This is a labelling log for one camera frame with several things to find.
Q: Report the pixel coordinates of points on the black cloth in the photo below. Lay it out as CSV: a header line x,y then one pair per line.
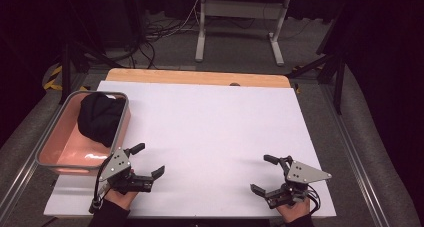
x,y
100,117

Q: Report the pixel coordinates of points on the person's right hand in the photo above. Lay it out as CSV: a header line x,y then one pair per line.
x,y
295,211

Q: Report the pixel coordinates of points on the pink bin with grey rim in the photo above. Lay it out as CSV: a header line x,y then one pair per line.
x,y
66,147

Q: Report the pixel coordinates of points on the white table cover sheet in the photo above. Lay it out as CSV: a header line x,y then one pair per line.
x,y
216,127

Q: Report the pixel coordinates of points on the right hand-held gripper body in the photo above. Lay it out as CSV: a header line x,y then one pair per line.
x,y
301,174

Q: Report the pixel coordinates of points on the aluminium floor rail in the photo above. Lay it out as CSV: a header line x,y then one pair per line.
x,y
353,155
15,190

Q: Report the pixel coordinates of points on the person's left hand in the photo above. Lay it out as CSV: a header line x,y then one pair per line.
x,y
121,199

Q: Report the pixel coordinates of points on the wooden table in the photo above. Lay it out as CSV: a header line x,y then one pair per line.
x,y
186,77

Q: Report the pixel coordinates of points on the yellow black hazard tape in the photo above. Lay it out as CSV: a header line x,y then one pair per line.
x,y
53,83

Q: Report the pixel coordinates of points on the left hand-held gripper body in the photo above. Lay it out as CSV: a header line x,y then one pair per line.
x,y
116,165

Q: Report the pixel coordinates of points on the black metal stand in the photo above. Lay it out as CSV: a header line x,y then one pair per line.
x,y
66,73
339,87

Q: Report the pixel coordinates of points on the white metal stand frame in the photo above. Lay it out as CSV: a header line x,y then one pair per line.
x,y
240,9

